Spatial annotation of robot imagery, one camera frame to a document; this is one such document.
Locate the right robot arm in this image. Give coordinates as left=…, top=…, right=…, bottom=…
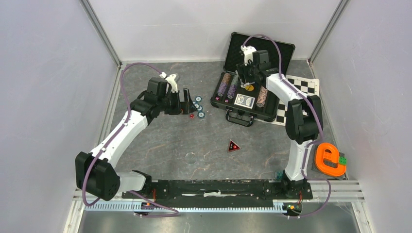
left=237, top=46, right=323, bottom=198

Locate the purple chip stack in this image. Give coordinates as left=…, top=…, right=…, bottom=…
left=227, top=85, right=237, bottom=99
left=217, top=82, right=228, bottom=97

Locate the black poker set case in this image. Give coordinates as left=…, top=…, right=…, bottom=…
left=210, top=32, right=295, bottom=127

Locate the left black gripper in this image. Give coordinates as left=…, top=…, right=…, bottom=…
left=158, top=88, right=197, bottom=115

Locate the green toy block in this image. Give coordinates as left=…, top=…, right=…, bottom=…
left=339, top=157, right=347, bottom=166

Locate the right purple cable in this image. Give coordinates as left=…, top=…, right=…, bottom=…
left=242, top=34, right=331, bottom=220

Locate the red triangular card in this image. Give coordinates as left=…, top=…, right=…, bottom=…
left=227, top=140, right=241, bottom=152

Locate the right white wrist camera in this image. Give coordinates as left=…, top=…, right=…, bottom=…
left=240, top=45, right=257, bottom=66

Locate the clear round lid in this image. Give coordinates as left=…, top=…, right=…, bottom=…
left=184, top=152, right=197, bottom=165

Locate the blue card deck in case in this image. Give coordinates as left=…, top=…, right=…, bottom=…
left=234, top=94, right=256, bottom=109

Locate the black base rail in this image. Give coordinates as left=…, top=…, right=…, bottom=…
left=139, top=180, right=313, bottom=208

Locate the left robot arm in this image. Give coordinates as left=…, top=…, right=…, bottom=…
left=75, top=74, right=196, bottom=201

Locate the black white checkered board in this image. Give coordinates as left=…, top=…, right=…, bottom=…
left=275, top=74, right=320, bottom=127

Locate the pink chip stack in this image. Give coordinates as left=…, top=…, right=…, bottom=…
left=256, top=86, right=268, bottom=108

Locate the brown chip stack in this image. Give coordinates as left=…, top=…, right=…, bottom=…
left=222, top=73, right=232, bottom=85

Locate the yellow dealer button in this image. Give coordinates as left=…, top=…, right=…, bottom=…
left=244, top=84, right=255, bottom=92

